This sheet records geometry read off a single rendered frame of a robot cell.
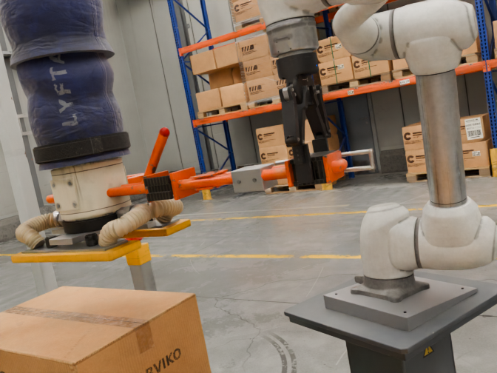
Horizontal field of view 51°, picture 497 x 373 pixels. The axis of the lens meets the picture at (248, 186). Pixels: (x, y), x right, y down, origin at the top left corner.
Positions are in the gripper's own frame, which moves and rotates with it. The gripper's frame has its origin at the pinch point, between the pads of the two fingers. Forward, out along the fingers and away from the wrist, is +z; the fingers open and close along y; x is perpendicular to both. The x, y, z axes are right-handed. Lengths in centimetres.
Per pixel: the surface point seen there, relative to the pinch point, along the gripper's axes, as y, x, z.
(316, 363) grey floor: -153, -90, 128
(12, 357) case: 22, -76, 35
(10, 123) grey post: -163, -324, -42
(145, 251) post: -50, -98, 31
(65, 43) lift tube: 8, -50, -34
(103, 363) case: 16, -51, 36
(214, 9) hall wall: -874, -577, -257
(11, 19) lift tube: 13, -59, -41
